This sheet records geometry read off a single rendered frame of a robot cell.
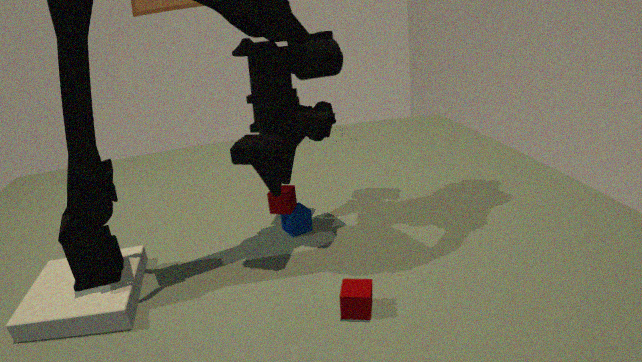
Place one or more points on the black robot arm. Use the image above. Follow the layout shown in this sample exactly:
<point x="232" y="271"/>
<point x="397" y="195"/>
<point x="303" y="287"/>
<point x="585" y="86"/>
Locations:
<point x="93" y="254"/>

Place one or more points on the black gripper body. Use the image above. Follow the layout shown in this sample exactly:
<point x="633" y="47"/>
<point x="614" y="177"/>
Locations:
<point x="267" y="148"/>

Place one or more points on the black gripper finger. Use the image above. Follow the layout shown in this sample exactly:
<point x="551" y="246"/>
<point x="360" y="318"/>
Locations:
<point x="271" y="175"/>
<point x="287" y="165"/>

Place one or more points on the blue cube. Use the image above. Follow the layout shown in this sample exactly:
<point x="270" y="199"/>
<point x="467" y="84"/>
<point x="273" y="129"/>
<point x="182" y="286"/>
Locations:
<point x="299" y="222"/>

